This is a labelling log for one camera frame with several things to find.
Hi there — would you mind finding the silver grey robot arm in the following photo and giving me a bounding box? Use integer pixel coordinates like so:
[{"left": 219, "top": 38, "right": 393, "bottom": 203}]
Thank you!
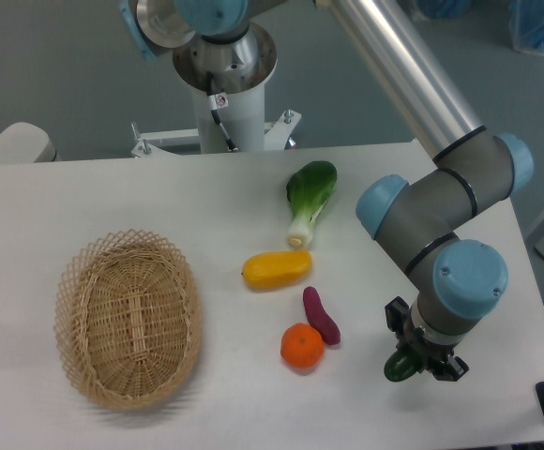
[{"left": 118, "top": 1, "right": 534, "bottom": 382}]

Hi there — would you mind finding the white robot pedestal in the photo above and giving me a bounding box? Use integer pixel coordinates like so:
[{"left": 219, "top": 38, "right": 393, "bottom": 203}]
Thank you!
[{"left": 131, "top": 22, "right": 302, "bottom": 158}]

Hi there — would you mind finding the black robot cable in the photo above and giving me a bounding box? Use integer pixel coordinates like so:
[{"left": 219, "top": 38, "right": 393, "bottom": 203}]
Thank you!
[{"left": 205, "top": 69, "right": 240, "bottom": 154}]

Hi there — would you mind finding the dark green cucumber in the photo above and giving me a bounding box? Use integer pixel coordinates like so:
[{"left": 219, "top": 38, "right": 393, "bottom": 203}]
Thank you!
[{"left": 384, "top": 348, "right": 420, "bottom": 383}]

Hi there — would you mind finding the white chair back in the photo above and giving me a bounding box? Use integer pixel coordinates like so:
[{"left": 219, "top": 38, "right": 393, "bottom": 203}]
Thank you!
[{"left": 0, "top": 122, "right": 61, "bottom": 165}]

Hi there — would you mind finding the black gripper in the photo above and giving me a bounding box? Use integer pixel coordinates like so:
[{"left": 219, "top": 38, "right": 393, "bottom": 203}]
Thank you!
[{"left": 385, "top": 296, "right": 468, "bottom": 381}]

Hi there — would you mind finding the green bok choy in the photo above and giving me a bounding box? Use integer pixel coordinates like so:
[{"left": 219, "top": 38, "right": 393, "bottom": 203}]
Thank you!
[{"left": 285, "top": 160, "right": 337, "bottom": 248}]

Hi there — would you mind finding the purple sweet potato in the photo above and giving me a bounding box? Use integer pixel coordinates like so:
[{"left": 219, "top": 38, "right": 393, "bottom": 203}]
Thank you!
[{"left": 302, "top": 286, "right": 341, "bottom": 346}]

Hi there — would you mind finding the yellow mango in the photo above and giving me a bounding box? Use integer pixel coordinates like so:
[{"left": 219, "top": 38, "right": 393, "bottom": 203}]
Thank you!
[{"left": 241, "top": 250, "right": 312, "bottom": 291}]

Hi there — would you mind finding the blue plastic bag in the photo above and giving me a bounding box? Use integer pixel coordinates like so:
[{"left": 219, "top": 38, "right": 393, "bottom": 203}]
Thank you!
[
  {"left": 410, "top": 0, "right": 472, "bottom": 20},
  {"left": 508, "top": 0, "right": 544, "bottom": 56}
]

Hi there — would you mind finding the orange tangerine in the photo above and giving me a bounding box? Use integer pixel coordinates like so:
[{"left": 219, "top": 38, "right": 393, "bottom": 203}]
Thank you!
[{"left": 280, "top": 322, "right": 325, "bottom": 369}]

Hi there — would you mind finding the woven wicker basket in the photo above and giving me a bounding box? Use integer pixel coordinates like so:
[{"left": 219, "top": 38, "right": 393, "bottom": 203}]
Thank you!
[{"left": 54, "top": 230, "right": 202, "bottom": 411}]

